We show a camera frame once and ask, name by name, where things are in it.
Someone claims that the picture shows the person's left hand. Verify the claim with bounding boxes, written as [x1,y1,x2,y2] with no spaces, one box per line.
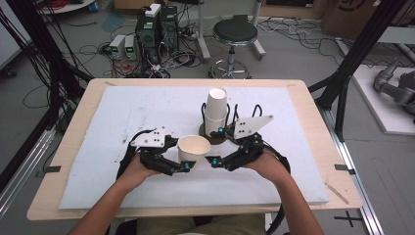
[121,152,161,191]

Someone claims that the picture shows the person's olive trousers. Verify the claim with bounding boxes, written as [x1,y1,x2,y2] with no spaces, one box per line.
[136,213,267,235]

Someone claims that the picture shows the white box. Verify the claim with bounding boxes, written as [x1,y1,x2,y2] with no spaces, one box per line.
[144,3,162,19]

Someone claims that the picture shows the black frame with cable bundle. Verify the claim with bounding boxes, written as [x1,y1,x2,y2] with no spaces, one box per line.
[0,0,95,132]

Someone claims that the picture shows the black round stool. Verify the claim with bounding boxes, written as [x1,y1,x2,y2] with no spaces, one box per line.
[208,14,259,80]

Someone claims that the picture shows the black computer tower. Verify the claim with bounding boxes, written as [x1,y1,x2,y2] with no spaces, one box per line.
[160,5,180,54]
[134,13,162,66]

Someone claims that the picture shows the brown cup holder rack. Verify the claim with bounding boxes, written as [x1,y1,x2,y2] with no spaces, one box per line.
[199,102,264,146]

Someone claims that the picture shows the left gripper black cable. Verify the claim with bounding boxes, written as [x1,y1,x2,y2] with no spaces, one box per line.
[115,128,157,181]

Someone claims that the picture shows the thin wooden stick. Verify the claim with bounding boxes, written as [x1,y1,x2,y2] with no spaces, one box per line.
[324,181,349,206]

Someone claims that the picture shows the white floor board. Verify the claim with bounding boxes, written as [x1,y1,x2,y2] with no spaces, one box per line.
[351,63,415,137]

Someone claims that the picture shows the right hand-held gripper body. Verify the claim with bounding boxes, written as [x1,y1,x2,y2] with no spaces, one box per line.
[224,115,275,172]

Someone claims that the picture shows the black metal frame post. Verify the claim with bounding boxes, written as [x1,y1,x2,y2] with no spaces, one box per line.
[307,0,410,142]

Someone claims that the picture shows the person's right hand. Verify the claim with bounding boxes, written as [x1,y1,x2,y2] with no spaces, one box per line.
[244,151,291,188]

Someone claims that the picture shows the single white paper cup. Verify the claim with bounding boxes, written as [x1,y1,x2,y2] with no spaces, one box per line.
[176,134,212,164]

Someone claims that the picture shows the aluminium rail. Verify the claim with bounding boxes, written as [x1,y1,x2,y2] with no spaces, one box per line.
[0,126,57,218]
[320,107,386,235]

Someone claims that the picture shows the white foam mat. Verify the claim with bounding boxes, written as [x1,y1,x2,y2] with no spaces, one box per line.
[58,85,330,211]

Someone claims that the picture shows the brown cardboard box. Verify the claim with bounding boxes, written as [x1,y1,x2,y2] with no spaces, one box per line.
[320,0,394,41]

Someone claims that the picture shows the black tape cross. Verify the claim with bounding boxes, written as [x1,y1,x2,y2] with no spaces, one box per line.
[334,210,363,228]

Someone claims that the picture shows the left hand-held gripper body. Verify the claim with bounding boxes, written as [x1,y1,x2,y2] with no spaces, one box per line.
[130,126,179,177]

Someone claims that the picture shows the grey power supply unit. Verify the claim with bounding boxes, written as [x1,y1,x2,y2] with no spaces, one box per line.
[109,33,127,61]
[124,34,138,61]

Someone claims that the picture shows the stack of white paper cups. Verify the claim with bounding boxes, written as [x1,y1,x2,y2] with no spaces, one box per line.
[204,86,229,138]

